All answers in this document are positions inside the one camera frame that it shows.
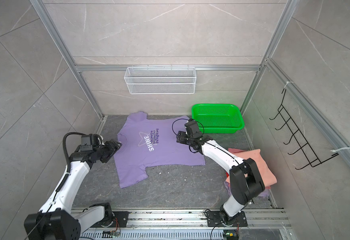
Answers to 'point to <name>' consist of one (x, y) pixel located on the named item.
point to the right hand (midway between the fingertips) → (181, 135)
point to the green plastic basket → (217, 118)
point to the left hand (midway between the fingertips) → (117, 144)
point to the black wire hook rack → (287, 120)
